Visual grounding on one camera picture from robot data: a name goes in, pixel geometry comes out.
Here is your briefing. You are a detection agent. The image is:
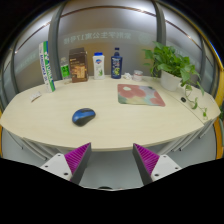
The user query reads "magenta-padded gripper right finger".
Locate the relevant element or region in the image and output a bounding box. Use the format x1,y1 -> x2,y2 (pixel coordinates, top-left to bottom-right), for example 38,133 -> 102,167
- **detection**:
132,143 -> 183,186

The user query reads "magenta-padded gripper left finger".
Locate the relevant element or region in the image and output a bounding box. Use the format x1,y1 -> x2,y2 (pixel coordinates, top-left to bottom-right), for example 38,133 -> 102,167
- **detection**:
39,142 -> 93,185

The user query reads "blue and black computer mouse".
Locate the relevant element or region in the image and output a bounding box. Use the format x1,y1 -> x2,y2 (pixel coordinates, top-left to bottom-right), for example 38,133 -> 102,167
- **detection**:
71,107 -> 97,127

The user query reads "floral pink green mouse pad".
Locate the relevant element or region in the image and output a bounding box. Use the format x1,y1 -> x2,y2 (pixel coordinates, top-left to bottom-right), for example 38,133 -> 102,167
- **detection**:
116,83 -> 167,108

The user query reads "green plant in white pot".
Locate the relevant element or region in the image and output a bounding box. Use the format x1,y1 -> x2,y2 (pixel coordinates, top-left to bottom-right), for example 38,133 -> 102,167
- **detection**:
142,40 -> 209,121

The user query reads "small jar with silver lid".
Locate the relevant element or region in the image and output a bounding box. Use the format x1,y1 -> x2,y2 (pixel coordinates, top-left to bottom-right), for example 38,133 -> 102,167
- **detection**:
132,69 -> 144,82

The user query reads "clear bottle with green label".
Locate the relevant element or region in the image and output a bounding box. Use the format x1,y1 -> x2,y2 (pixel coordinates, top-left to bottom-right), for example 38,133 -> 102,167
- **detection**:
59,56 -> 72,84

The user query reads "brown cardboard box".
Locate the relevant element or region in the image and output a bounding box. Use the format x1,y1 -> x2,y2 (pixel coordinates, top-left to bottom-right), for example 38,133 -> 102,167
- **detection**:
68,47 -> 89,84

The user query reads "white bottle with blue cap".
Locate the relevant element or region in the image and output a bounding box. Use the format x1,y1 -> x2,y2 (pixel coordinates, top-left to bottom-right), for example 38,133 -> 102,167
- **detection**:
92,52 -> 106,81

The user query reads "white green shuttlecock tube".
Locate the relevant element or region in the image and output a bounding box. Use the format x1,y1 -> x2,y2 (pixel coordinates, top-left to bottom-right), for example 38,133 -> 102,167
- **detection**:
38,40 -> 57,93

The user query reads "dark blue pump bottle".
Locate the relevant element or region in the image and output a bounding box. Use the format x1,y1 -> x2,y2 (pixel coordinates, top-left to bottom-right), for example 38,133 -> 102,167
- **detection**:
110,46 -> 124,80

